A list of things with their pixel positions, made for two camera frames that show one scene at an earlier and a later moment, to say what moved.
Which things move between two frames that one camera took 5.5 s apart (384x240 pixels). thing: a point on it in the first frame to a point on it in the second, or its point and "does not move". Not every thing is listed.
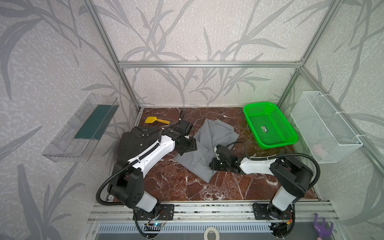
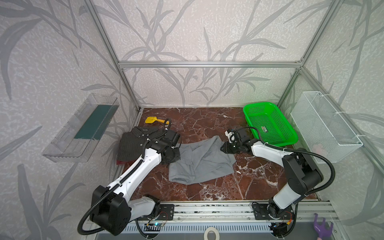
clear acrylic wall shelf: (76, 141) does not move
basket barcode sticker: (264, 129) does not move
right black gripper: (218, 163) to (227, 145)
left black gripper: (186, 144) to (147, 132)
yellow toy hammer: (152, 119) does not move
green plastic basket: (268, 125) does not move
